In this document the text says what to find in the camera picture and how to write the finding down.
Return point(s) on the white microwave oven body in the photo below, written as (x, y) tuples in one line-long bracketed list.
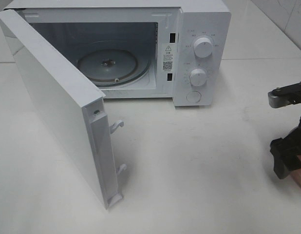
[(79, 27)]

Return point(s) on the glass microwave turntable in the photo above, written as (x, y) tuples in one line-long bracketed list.
[(113, 67)]

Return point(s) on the white round knob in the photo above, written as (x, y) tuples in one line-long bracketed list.
[(203, 46), (198, 77)]

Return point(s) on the lower white round knob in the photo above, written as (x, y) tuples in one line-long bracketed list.
[(198, 77)]

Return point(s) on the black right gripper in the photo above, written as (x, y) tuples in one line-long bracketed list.
[(286, 151)]

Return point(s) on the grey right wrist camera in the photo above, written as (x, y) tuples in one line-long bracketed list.
[(283, 96)]

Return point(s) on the white warning label sticker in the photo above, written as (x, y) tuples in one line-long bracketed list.
[(167, 57)]

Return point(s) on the white round door button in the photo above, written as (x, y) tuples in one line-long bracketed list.
[(194, 97)]

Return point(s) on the upper white round knob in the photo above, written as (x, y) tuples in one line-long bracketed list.
[(203, 46)]

